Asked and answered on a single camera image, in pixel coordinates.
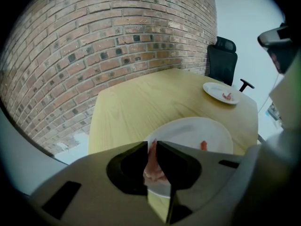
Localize metal shelf rack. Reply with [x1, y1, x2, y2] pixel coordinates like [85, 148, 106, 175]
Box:
[265, 101, 283, 129]

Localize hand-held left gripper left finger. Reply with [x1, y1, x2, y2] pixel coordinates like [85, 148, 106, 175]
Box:
[29, 141, 165, 226]

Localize black high-back office chair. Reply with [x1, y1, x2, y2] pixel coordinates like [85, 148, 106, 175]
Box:
[205, 36, 255, 93]

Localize white plate with shrimp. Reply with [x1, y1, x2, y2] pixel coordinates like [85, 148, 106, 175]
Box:
[202, 82, 240, 105]

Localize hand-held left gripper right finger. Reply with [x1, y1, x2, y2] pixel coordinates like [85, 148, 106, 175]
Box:
[157, 140, 258, 225]

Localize large white plate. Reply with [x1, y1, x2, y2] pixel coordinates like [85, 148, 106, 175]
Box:
[143, 116, 234, 199]

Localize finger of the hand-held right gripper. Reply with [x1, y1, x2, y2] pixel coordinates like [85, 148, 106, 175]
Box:
[257, 25, 297, 74]

